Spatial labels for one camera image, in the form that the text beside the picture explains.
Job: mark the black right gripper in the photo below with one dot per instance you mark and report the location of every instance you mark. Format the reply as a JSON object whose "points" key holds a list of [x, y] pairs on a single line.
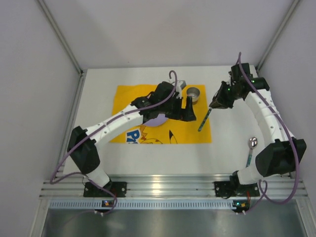
{"points": [[220, 98]]}

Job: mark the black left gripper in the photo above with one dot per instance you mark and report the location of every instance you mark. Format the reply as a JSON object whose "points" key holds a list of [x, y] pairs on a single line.
{"points": [[179, 108]]}

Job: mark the fork with green handle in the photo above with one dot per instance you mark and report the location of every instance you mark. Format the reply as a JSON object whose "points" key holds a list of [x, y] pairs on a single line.
{"points": [[204, 119]]}

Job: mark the purple plastic plate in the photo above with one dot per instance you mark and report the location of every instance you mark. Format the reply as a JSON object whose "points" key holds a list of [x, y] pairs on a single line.
{"points": [[155, 122]]}

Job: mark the yellow cartoon placemat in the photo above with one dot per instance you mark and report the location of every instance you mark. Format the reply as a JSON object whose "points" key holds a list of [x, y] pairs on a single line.
{"points": [[172, 131]]}

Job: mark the metal cup with brown band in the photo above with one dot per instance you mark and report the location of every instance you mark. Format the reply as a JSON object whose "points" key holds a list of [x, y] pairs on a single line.
{"points": [[194, 94]]}

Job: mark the spoon with green handle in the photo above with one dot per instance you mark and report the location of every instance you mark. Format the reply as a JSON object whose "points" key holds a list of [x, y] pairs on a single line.
{"points": [[252, 144]]}

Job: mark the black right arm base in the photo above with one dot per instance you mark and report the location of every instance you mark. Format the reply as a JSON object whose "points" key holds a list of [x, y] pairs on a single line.
{"points": [[232, 188]]}

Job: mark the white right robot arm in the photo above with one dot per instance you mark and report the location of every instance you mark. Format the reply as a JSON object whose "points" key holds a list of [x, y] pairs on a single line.
{"points": [[282, 152]]}

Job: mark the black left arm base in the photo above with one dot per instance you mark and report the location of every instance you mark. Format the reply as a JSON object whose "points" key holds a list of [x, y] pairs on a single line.
{"points": [[118, 189]]}

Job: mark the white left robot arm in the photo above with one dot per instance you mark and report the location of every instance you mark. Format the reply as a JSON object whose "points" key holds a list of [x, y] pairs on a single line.
{"points": [[84, 144]]}

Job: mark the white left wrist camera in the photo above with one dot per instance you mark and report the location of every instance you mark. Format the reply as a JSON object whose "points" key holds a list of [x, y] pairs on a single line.
{"points": [[181, 84]]}

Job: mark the aluminium rail frame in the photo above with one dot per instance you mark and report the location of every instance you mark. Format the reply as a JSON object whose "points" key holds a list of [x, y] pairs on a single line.
{"points": [[165, 192]]}

